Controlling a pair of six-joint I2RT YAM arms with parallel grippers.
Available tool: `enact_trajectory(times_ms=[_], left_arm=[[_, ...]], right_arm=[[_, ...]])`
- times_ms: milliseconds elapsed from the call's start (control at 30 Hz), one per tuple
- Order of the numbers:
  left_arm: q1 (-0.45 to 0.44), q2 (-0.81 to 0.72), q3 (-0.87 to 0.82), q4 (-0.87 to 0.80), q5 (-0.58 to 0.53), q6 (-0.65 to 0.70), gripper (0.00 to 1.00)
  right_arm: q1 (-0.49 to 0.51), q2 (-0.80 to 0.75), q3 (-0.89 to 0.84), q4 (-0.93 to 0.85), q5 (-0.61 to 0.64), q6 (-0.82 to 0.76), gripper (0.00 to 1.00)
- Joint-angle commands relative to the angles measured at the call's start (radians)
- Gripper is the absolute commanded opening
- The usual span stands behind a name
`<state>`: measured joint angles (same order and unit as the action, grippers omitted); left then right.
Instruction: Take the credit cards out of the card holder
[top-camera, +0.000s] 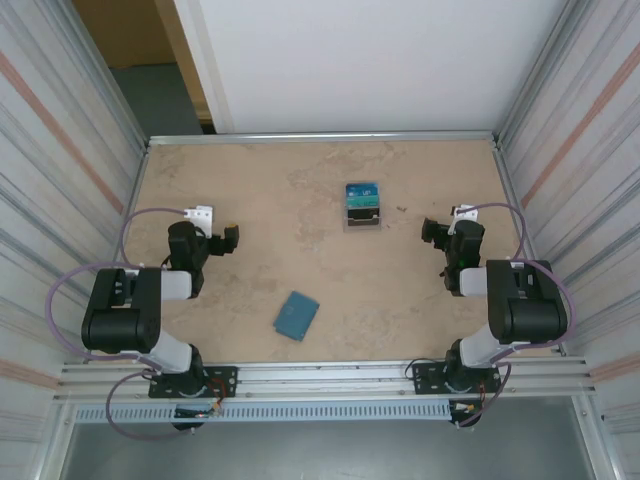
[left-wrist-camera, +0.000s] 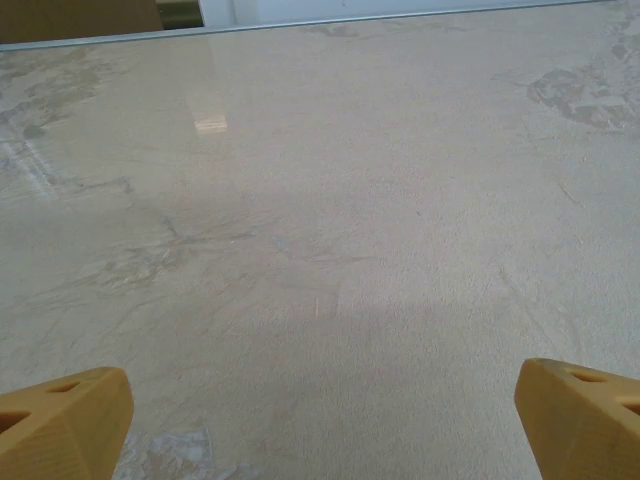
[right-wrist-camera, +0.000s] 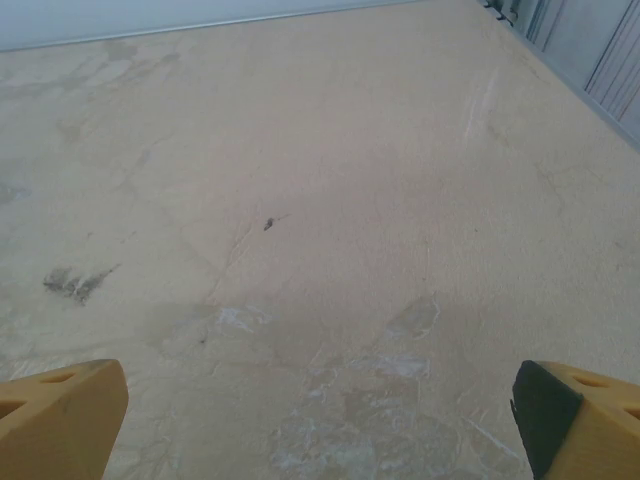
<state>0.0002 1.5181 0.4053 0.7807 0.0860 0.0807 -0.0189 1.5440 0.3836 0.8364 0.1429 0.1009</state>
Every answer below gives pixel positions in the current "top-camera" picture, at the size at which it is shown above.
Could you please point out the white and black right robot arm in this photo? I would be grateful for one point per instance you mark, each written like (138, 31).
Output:
(530, 310)

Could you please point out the black device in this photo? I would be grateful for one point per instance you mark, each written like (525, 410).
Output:
(465, 214)

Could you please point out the blue UP card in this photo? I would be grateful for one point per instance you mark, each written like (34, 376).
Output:
(362, 191)

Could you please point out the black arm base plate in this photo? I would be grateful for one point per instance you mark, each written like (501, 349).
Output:
(227, 372)
(425, 380)

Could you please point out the aluminium table side rail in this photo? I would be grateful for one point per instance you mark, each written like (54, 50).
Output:
(134, 197)
(511, 200)

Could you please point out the aluminium mounting rail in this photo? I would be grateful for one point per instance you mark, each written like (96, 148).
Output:
(325, 382)

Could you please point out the teal VIP card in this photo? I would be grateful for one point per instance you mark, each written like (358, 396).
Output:
(362, 203)

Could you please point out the white door frame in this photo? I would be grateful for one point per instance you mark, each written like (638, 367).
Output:
(204, 60)

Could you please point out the aluminium table end rail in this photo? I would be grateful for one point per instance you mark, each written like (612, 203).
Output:
(325, 138)

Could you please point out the small circuit board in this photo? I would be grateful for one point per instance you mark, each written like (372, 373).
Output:
(465, 408)
(197, 412)

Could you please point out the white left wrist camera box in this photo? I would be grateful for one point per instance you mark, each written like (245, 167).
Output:
(202, 216)

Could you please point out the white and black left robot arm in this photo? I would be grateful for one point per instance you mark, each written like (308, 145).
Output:
(120, 325)

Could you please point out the small box with blue picture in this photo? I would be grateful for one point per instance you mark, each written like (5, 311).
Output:
(362, 227)

